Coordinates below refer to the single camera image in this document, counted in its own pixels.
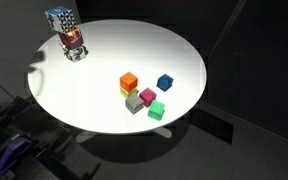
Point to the green block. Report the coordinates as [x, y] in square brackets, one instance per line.
[156, 110]

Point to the yellow-green block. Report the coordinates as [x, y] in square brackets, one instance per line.
[127, 92]

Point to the orange block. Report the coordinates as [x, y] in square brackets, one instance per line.
[128, 81]

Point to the white table pedestal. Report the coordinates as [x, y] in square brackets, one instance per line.
[84, 136]

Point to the black equipment with purple lights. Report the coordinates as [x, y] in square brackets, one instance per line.
[47, 150]

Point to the magenta block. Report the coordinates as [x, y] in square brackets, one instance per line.
[147, 96]

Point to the white green black cube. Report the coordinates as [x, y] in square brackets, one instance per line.
[75, 53]

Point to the red and purple cube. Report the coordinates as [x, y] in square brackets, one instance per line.
[71, 37]

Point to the blue-topped triangle-pattern cube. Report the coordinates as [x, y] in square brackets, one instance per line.
[61, 19]

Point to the grey block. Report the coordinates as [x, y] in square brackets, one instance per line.
[134, 104]

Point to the purple clamp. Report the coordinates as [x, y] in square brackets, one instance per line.
[14, 150]

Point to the blue block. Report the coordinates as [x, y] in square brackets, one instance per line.
[164, 82]

